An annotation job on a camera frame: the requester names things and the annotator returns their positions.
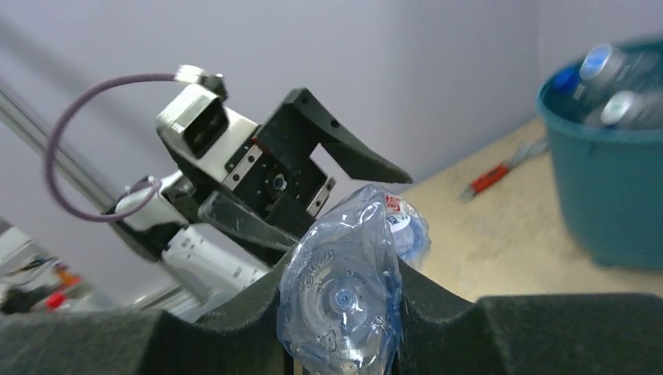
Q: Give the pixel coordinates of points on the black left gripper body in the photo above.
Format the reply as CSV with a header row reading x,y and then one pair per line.
x,y
290,202

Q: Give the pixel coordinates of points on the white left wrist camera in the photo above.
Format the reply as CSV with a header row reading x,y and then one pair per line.
x,y
200,133

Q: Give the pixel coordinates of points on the clear bottle white cap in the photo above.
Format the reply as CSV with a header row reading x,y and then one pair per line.
x,y
607,69

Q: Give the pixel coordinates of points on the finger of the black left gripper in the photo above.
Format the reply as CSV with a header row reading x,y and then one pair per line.
x,y
301,123
231,217

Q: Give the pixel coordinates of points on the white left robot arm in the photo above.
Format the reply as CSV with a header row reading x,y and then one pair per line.
x,y
205,262

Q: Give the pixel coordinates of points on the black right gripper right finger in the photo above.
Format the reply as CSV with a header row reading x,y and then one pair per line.
x,y
527,334

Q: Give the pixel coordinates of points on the clear bottle red white label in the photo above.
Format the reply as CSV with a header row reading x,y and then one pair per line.
x,y
629,110

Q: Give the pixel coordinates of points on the teal plastic bin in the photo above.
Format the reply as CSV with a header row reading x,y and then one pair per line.
x,y
609,180

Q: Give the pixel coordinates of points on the cluttered background shelf items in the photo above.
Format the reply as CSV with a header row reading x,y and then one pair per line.
x,y
33,280

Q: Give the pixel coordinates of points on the red handled adjustable wrench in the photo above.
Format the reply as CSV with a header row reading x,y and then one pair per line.
x,y
486,180

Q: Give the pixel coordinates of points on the Pepsi bottle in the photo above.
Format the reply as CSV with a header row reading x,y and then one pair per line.
x,y
565,86

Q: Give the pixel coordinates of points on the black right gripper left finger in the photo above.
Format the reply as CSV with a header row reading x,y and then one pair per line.
x,y
237,338

